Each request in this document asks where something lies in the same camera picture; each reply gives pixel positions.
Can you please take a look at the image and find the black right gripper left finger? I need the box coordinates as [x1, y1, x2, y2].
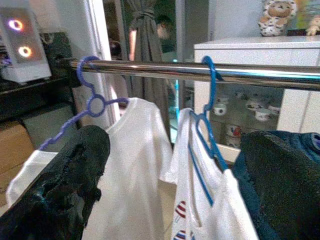
[0, 124, 111, 240]

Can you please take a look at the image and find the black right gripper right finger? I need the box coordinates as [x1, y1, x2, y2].
[239, 131, 320, 240]

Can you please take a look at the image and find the chrome clothes rail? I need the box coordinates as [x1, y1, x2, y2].
[69, 58, 320, 91]

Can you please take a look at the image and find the small beige toy figure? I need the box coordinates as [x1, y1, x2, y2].
[306, 15, 320, 37]

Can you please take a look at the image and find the white computer case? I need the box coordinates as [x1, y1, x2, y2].
[0, 6, 53, 84]

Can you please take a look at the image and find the turquoise pole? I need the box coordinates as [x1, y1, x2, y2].
[171, 79, 181, 137]

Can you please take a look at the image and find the person with dark hair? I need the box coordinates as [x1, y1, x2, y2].
[153, 14, 177, 55]

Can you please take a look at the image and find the purple plastic hanger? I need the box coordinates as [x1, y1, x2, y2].
[38, 55, 130, 151]

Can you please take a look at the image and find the plain white t-shirt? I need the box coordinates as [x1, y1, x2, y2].
[5, 96, 176, 240]

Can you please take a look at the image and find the blue plastic hanger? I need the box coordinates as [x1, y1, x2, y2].
[187, 55, 230, 207]

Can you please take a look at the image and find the white printed mug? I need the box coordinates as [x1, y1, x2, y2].
[226, 124, 243, 148]
[212, 103, 228, 116]
[254, 108, 273, 123]

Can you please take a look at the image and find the blue denim garment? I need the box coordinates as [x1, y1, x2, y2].
[231, 129, 320, 240]

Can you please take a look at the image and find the white glass-door cabinet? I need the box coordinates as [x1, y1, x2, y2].
[193, 34, 320, 163]

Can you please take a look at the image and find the grey hanging curtain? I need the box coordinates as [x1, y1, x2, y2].
[128, 7, 173, 143]

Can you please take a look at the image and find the black rack post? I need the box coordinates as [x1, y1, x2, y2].
[49, 56, 83, 91]

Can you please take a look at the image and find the black desk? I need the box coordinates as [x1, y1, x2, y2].
[0, 74, 76, 123]

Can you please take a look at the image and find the white printed shirt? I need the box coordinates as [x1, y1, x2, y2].
[159, 107, 260, 240]

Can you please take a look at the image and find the spotted plush bear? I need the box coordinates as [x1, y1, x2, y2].
[257, 0, 299, 38]

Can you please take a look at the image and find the brown cardboard box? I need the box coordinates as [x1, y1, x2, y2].
[0, 121, 36, 208]

